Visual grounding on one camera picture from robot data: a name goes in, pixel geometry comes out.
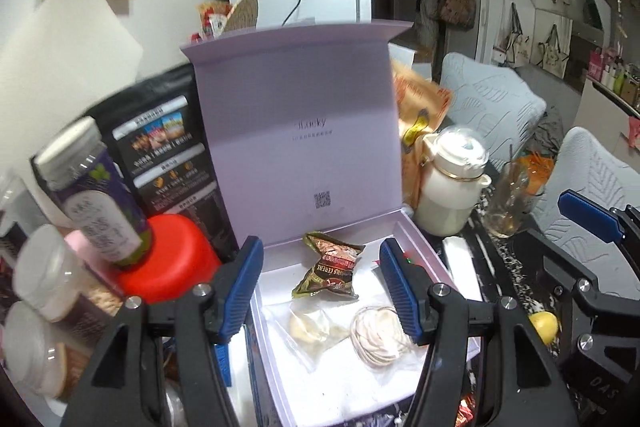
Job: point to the clear drinking glass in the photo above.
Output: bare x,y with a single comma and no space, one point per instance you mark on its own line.
507,207

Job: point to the white paper sheet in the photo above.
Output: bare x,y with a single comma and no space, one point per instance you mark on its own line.
65,47

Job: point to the large jar brown label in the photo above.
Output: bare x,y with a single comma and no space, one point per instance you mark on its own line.
35,347

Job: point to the row of cosmetic bottles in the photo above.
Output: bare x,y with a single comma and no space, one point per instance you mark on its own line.
617,77

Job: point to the yellow lemon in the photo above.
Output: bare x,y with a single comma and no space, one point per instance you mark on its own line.
545,324

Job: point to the clear jar dark brown label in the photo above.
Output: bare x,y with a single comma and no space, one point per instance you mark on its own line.
50,277

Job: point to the grey furry bag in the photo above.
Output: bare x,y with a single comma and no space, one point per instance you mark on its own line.
429,14

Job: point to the orange snack bag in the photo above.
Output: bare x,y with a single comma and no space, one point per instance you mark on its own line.
417,107

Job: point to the grey quilted chair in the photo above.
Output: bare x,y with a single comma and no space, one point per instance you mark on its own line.
590,167
490,102

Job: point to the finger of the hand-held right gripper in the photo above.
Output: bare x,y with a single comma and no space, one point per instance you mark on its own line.
590,217
565,257

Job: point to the woven straw mat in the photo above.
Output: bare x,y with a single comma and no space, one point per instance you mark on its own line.
242,9

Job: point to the white thermos bottle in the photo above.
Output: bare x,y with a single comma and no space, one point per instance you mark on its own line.
445,202

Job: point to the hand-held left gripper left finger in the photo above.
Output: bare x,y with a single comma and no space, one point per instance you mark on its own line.
240,297

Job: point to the colourful snack bag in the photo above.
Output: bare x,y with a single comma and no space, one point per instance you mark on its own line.
212,19

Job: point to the lavender gift box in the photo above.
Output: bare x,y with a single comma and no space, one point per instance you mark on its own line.
300,132

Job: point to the black printed pouch bag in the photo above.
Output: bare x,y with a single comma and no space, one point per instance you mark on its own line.
165,157

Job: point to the pink container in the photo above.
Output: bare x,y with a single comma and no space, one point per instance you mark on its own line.
82,244

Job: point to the clear zip bag dried pieces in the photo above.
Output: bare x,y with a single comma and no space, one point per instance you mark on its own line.
307,332

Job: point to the clear jar purple label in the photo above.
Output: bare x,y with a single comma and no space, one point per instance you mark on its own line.
95,202

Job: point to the red plastic container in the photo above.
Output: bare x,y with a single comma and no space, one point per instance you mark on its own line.
170,257

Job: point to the clear jar black label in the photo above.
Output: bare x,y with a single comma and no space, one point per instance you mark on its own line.
17,207

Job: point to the clear bag with white coil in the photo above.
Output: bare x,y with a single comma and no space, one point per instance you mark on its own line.
375,332

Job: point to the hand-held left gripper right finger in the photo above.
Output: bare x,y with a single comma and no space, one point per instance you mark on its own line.
402,297

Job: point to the white tote bag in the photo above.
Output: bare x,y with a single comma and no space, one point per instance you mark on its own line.
552,52
515,47

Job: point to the gold brown snack packet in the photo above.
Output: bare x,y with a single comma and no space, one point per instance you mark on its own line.
330,274

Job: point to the metal stirrer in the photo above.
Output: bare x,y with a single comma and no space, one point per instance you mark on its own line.
510,162

